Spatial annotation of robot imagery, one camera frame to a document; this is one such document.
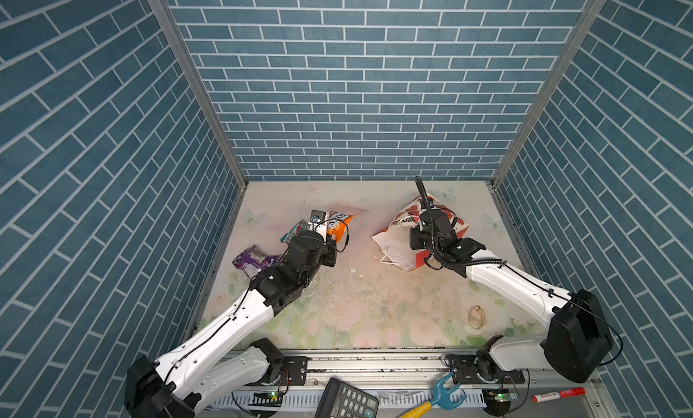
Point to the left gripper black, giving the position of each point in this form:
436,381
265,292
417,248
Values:
330,252

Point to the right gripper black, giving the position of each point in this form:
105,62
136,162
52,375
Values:
414,236

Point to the green snack packet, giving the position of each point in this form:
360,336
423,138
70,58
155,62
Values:
294,231

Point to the orange snack packet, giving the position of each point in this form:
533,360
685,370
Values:
337,223

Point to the red white paper bag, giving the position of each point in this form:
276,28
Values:
393,241

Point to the purple snack packet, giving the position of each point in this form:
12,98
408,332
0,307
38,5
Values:
253,260

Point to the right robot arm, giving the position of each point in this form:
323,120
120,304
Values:
577,337

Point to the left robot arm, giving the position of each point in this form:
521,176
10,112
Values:
194,375

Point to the beige shell sticker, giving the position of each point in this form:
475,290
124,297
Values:
476,317

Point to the black calculator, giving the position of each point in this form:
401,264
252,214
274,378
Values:
342,400

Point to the blue yellow clamp tool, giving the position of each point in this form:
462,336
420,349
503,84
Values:
440,396

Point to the red marker pen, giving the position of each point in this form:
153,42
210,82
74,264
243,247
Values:
556,395

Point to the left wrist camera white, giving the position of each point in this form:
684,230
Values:
318,223

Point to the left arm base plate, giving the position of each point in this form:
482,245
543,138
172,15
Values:
292,372

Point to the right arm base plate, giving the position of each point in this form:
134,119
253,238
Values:
473,369

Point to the aluminium front rail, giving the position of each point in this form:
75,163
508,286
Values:
402,379

